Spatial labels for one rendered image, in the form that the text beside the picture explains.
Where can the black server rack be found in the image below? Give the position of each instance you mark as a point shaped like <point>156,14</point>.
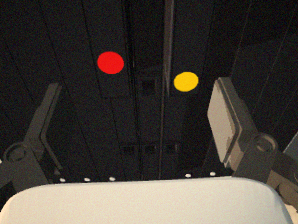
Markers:
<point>253,42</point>

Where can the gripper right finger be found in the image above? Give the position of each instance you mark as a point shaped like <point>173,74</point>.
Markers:
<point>240,143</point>

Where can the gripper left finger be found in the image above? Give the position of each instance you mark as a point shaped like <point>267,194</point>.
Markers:
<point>45,147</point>

